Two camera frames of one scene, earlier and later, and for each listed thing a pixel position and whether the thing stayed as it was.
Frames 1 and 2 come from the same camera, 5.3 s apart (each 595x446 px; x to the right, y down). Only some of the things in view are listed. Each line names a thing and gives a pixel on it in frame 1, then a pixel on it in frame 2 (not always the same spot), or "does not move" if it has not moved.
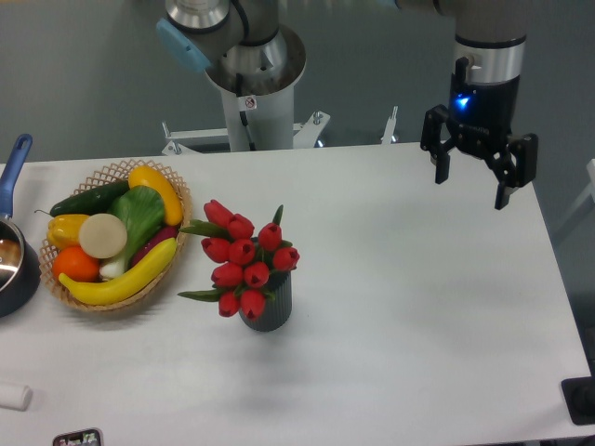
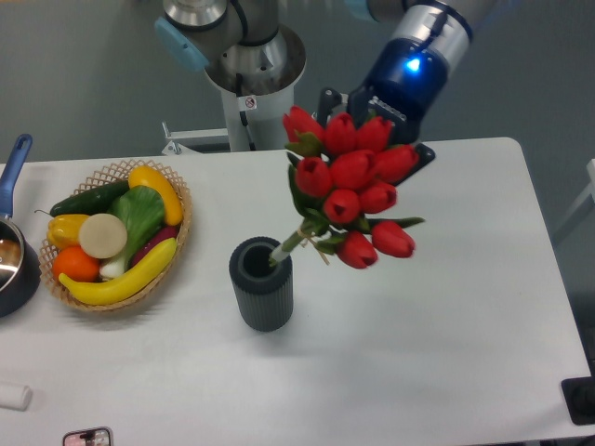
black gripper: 482,113 -> 407,81
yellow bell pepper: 63,230 does not move
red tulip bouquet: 244,263 -> 343,175
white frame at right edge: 590,191 does not move
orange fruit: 73,262 does not move
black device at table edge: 579,395 does not move
